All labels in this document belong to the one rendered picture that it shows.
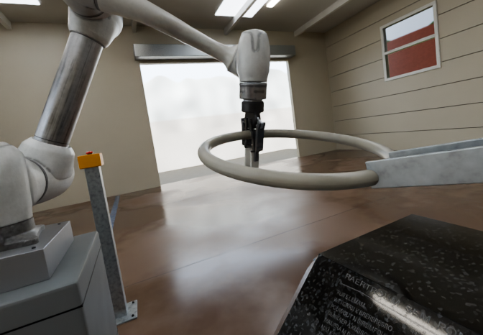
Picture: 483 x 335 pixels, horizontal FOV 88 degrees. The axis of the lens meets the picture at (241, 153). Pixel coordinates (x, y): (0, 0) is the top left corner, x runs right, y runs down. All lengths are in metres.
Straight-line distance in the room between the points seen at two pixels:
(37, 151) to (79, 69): 0.29
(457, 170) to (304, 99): 8.25
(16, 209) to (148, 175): 5.96
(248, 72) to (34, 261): 0.73
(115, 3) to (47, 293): 0.75
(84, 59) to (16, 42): 6.37
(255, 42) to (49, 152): 0.74
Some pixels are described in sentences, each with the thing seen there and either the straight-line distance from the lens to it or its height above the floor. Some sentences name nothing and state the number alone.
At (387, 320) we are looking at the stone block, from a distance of 0.51.
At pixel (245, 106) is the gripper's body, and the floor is 1.16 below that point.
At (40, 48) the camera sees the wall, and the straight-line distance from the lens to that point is 7.27.
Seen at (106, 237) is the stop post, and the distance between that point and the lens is 1.87.
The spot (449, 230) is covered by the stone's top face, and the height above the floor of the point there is 0.80.
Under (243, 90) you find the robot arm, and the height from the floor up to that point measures 1.21.
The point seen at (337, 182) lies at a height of 0.98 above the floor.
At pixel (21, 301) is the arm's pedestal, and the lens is 0.78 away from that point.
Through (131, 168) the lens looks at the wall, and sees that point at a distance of 6.74.
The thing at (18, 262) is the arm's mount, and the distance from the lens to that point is 0.82.
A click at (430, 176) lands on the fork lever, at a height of 0.98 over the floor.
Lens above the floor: 1.09
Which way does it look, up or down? 5 degrees down
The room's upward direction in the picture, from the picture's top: 8 degrees counter-clockwise
